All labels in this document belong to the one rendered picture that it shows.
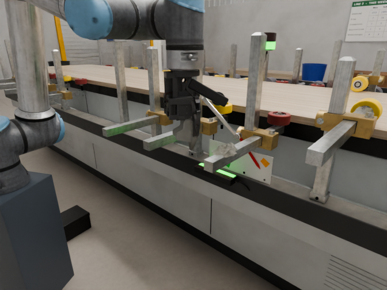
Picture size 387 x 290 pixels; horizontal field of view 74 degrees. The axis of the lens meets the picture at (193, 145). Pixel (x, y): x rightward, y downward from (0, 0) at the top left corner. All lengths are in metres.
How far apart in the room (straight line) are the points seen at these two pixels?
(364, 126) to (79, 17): 0.69
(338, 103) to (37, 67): 1.03
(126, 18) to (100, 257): 1.37
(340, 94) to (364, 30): 7.40
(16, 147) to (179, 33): 0.84
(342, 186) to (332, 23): 7.49
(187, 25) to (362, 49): 7.65
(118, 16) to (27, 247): 1.01
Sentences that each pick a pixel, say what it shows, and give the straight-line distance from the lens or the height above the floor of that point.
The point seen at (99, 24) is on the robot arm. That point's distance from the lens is 0.58.
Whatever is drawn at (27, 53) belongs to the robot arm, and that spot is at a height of 1.11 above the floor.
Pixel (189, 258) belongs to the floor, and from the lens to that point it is 1.62.
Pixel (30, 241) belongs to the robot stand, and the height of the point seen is 0.37.
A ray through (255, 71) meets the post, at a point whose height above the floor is 1.06.
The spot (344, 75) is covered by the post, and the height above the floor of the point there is 1.07.
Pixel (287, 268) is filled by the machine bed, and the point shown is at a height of 0.17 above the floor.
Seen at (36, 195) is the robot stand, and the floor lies 0.55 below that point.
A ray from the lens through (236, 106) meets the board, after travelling 1.12.
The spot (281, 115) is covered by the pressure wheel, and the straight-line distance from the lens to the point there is 0.96.
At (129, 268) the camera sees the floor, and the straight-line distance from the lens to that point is 1.60.
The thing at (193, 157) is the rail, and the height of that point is 0.70.
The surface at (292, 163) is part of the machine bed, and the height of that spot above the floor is 0.70.
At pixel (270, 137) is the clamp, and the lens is 0.85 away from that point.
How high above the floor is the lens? 1.14
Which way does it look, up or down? 21 degrees down
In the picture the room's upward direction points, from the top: straight up
